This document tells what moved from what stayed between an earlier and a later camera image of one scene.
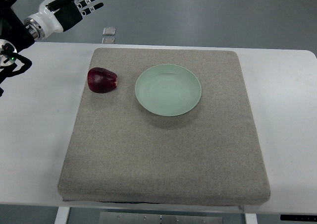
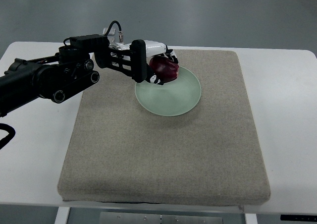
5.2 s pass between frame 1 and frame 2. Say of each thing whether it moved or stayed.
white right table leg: stayed
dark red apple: moved
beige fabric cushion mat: stayed
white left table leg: stayed
